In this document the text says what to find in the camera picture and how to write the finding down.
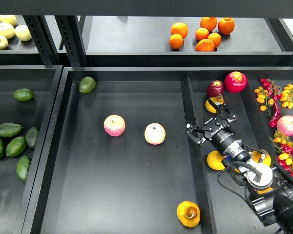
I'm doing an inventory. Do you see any green avocado top centre tray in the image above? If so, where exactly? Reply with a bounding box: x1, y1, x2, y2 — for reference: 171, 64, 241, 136
79, 77, 96, 94

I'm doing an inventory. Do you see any pale pink apple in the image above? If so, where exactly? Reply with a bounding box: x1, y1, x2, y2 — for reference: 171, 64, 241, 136
144, 123, 166, 145

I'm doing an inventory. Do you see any black left tray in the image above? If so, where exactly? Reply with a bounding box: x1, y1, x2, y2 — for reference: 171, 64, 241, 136
0, 65, 62, 234

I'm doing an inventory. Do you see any cherry tomato bunch lower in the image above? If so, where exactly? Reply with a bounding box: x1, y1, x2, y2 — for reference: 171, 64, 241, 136
271, 130, 293, 177

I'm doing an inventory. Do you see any bright red apple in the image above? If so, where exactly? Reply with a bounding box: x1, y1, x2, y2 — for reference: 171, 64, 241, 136
224, 71, 248, 93

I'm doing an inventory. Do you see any orange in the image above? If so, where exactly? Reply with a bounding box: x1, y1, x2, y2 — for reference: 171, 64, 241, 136
208, 33, 222, 48
217, 18, 235, 35
200, 17, 218, 32
169, 34, 184, 50
195, 39, 215, 52
195, 27, 209, 41
170, 22, 188, 39

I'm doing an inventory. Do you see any cherry tomato bunch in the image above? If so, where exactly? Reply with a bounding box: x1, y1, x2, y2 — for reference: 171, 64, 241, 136
253, 78, 293, 117
271, 130, 293, 177

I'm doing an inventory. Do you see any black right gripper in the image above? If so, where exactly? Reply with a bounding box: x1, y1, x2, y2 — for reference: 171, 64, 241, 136
185, 102, 251, 161

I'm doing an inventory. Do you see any cherry tomato bunch upper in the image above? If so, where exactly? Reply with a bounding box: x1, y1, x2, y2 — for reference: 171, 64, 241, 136
253, 78, 293, 117

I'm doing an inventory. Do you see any pink apple right tray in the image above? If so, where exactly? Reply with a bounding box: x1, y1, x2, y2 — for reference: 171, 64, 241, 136
276, 115, 293, 136

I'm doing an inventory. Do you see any black centre tray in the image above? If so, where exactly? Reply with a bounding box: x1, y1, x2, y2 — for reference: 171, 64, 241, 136
21, 66, 293, 234

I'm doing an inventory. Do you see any black tray divider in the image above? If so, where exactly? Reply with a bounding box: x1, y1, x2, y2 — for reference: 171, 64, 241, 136
180, 75, 217, 234

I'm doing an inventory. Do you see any red chili pepper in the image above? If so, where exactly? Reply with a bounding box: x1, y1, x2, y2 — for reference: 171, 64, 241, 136
269, 102, 280, 128

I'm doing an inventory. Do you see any black shelf upright post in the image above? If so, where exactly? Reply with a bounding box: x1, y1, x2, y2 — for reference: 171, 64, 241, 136
23, 15, 60, 65
55, 15, 87, 67

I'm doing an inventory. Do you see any dark red apple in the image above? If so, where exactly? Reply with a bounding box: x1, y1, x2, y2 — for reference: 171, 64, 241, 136
206, 80, 224, 98

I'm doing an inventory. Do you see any green avocado tray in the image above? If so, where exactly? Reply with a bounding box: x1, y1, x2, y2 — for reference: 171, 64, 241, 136
79, 77, 96, 94
13, 88, 34, 101

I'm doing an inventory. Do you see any green avocado left tray top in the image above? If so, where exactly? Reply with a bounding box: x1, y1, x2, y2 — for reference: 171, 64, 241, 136
13, 88, 34, 101

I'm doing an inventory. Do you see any black upper shelf board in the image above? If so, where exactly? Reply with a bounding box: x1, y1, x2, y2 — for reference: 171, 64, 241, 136
0, 0, 293, 19

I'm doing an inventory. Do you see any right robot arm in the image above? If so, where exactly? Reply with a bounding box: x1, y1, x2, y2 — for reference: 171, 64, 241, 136
183, 98, 293, 234

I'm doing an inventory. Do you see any pink red apple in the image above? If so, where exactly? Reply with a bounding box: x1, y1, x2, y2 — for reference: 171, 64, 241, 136
104, 115, 126, 137

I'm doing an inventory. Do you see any black tray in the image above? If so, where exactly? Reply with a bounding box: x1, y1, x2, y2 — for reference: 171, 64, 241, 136
21, 66, 293, 234
0, 65, 62, 234

